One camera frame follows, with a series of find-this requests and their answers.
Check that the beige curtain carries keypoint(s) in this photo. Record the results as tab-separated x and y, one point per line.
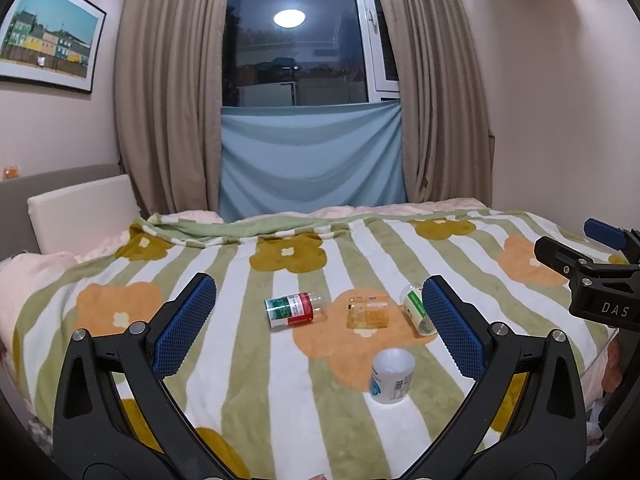
170	85
440	85

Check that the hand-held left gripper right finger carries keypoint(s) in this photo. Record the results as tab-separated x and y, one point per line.
452	327

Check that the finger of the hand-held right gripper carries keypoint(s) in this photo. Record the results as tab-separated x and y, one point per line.
605	232
555	255

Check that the small orange object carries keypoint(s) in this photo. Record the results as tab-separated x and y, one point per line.
10	172

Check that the window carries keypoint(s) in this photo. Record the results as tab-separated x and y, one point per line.
300	35

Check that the red green labelled cup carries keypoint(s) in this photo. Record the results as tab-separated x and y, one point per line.
292	310

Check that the framed picture of houses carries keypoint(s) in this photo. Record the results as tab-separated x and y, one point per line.
47	40

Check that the white cushion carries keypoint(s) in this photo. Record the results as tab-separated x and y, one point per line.
82	215

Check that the clear amber plastic cup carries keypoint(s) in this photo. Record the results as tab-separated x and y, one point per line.
369	314

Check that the green white labelled cup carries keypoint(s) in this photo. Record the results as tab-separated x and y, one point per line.
417	310

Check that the grey headboard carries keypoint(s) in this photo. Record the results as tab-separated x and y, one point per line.
20	210

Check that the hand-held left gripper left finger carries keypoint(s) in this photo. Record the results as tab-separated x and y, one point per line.
185	325

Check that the floral striped blanket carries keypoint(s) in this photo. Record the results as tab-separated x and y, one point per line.
300	270

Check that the light blue cloth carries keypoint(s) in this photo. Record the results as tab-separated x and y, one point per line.
312	160

